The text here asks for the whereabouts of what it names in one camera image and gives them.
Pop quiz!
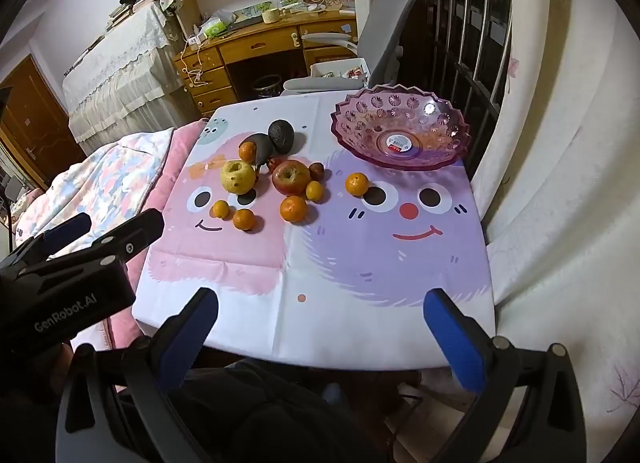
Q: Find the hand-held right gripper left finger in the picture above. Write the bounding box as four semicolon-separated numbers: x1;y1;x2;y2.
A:
55;287;219;463

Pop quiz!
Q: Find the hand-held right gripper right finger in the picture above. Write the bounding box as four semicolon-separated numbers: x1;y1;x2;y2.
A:
423;287;588;463

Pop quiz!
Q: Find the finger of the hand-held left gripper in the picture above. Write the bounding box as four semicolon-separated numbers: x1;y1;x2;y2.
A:
20;209;165;280
0;213;92;275

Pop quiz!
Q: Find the yellow apple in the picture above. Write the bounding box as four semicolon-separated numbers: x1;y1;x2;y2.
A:
220;160;256;195

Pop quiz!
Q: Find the blackened banana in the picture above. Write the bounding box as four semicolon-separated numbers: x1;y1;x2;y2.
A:
239;133;275;181

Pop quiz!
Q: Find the red apple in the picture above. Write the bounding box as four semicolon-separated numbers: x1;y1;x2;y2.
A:
271;159;311;196

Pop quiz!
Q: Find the purple glass fruit plate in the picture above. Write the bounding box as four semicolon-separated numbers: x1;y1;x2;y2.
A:
330;84;472;172

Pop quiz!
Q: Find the floral quilt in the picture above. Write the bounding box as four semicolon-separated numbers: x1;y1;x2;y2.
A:
10;127;176;249

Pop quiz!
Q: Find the pink quilt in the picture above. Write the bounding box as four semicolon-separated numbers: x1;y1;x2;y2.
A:
107;118;211;350

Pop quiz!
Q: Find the brown wooden door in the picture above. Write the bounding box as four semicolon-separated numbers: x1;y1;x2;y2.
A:
0;55;73;181

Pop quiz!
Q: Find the cartoon printed tablecloth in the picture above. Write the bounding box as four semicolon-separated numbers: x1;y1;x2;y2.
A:
131;91;497;372

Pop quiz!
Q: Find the white lace cover cloth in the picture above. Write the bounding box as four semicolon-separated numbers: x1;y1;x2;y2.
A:
62;4;201;156

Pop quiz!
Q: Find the white floral curtain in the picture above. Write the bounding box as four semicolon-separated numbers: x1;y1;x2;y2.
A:
465;0;640;463

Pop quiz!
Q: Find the dark avocado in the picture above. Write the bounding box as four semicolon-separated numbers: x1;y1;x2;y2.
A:
268;119;295;152

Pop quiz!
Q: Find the black trash bin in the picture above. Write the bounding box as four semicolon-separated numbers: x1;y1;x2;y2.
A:
251;74;282;100

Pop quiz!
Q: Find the green tissue pack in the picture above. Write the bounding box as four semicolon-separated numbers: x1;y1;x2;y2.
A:
202;18;236;38

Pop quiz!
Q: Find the wooden desk with drawers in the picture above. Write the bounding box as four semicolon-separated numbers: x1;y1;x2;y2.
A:
172;8;361;117

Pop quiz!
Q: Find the white tray with snacks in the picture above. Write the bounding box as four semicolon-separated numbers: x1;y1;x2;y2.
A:
310;59;372;80

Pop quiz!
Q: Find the metal window grille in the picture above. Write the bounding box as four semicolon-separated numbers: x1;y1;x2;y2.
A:
417;0;516;118

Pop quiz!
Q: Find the grey office chair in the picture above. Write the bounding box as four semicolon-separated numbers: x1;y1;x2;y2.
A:
282;0;431;96

